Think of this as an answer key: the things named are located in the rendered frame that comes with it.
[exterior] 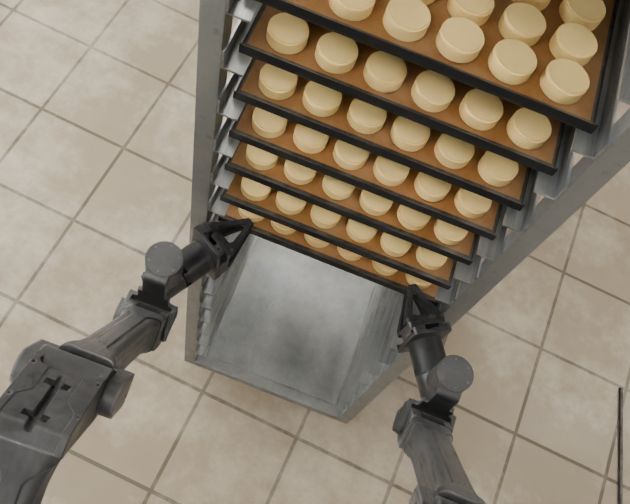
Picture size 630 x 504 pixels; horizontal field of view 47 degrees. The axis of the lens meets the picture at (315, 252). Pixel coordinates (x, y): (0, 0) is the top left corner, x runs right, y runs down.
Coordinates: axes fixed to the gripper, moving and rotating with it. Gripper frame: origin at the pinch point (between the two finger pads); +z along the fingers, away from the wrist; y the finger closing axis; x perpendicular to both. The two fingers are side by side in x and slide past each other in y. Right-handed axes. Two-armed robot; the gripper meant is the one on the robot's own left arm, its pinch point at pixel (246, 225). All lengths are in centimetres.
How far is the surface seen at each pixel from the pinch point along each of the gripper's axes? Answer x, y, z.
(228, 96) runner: 4.8, 33.1, -3.2
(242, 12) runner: 3, 51, -5
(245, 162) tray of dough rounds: 3.4, 15.4, 0.6
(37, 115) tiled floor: 104, -97, 8
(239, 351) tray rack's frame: -1, -83, 7
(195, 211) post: 5.7, 3.8, -6.7
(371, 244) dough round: -16.8, 6.3, 11.9
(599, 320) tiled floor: -63, -97, 111
